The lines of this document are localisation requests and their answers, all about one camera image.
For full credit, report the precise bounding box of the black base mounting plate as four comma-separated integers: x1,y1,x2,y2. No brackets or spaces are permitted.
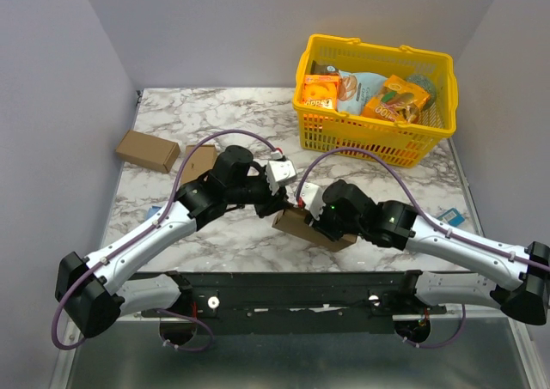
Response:
139,270,448,337

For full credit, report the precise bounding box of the orange Daddy snack box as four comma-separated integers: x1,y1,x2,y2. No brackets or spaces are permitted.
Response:
301,75,339,110

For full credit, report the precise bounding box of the cardboard box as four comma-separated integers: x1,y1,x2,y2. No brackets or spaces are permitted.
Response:
115,130,180,173
272,207,357,252
180,144,218,185

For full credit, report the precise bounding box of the blue box right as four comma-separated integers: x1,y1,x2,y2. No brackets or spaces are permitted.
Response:
437,208,465,228

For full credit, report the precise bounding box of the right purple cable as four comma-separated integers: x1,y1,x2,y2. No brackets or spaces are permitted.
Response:
296,147,550,349

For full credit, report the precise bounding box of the blue box left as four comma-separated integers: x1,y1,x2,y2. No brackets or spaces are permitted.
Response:
146,206,162,219

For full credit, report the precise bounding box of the light blue snack bag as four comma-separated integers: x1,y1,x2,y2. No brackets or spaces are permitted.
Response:
336,70,387,116

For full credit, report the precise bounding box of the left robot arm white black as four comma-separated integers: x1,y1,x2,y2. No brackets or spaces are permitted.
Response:
54,145,296,338

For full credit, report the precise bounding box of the folded cardboard box upright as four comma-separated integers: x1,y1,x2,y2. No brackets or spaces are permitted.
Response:
180,144,218,185

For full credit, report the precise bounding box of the dark brown snack packet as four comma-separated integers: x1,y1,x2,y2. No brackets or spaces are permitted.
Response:
310,61,339,76

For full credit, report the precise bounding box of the orange snack bag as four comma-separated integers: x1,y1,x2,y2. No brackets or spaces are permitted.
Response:
362,75,430,124

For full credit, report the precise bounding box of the green scouring pad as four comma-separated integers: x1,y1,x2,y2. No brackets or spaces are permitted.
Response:
406,74,437,104

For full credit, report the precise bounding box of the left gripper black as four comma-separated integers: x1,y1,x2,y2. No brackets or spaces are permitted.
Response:
226,169,292,219

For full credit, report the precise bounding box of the blue box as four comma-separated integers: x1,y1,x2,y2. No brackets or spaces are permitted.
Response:
146,206,162,219
437,208,465,228

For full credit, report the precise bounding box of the purple cable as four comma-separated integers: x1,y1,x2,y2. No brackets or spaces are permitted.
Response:
51,130,284,352
296,147,550,349

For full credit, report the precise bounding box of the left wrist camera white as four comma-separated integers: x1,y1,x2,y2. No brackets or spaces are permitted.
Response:
266,160,297,196

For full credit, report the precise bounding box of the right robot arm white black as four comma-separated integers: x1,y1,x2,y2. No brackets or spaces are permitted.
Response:
297,179,549,325

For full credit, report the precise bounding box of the yellow plastic shopping basket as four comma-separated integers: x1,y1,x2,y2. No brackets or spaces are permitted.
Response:
293,34,458,167

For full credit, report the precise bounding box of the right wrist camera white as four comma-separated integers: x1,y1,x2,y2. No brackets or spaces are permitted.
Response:
297,183,326,221

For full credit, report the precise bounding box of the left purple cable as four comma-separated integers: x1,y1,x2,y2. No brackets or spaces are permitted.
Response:
51,130,284,352

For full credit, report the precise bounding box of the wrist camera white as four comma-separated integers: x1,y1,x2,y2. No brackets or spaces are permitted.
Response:
297,183,326,221
266,160,297,196

